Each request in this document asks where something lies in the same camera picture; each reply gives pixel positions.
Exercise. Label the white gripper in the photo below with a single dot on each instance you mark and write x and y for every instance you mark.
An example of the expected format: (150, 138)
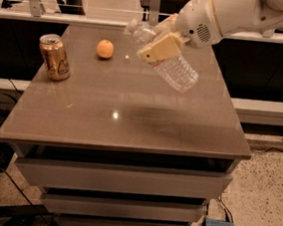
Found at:
(194, 20)

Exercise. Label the clear plastic water bottle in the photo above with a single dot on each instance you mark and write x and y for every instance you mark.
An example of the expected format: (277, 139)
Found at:
(176, 71)

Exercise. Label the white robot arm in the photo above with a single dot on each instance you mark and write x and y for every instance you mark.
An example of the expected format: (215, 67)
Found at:
(235, 16)

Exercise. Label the orange fruit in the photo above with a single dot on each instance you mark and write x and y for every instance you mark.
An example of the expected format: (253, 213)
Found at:
(105, 49)

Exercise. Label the gold soda can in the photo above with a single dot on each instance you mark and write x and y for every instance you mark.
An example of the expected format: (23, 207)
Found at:
(55, 57)

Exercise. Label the grey drawer cabinet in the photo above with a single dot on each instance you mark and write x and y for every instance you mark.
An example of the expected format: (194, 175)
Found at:
(115, 145)

